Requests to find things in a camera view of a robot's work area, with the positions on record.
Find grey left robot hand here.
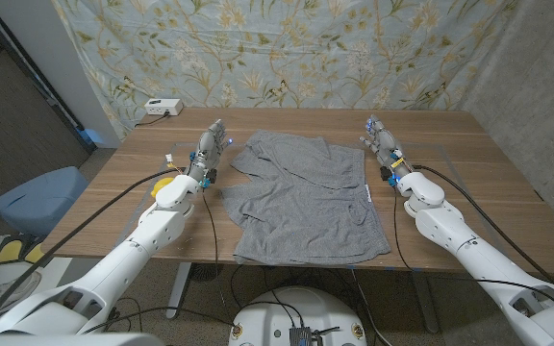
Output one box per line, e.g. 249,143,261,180
188,118,234,180

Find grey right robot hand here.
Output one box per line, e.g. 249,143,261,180
359,113,414,180

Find grey shorts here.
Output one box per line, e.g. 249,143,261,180
219,128,392,266

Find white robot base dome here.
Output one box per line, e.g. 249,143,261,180
227,285,368,346

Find yellow ball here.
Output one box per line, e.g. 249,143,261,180
150,176,175,199

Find white power strip box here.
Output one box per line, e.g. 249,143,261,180
143,98,185,117

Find black round floor puck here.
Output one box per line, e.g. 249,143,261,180
189,262,224,283

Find floral printed backdrop cloth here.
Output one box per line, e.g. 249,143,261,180
50,0,521,141

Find white table leg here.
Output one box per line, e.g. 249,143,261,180
165,261,194,321

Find grey table leg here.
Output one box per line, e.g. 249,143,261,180
411,271,441,335

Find blue plastic bin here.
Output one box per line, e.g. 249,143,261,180
0,165,89,236

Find grey electronics box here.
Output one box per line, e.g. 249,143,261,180
290,326,325,346

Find yellow black floor mat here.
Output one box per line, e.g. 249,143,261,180
0,234,47,266

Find grey sneaker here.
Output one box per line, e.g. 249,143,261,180
0,270,42,316

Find black power strip cable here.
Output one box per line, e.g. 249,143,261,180
135,112,170,129

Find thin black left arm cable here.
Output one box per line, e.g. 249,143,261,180
201,189,234,328

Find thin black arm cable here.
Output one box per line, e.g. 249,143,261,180
391,186,554,333
201,189,234,328

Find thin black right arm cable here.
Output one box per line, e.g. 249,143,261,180
391,186,554,333

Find blue object by wall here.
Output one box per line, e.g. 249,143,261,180
83,128,108,145

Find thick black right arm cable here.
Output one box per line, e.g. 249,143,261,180
411,163,554,284

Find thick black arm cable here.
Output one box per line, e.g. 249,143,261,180
0,166,185,328
411,163,554,284

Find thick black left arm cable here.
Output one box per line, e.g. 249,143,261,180
0,166,185,328

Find black hanging table cable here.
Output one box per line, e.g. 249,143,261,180
351,268,393,346

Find black floor cable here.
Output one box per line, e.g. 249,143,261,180
84,296,238,334

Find black base cable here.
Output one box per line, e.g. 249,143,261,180
238,300,307,329

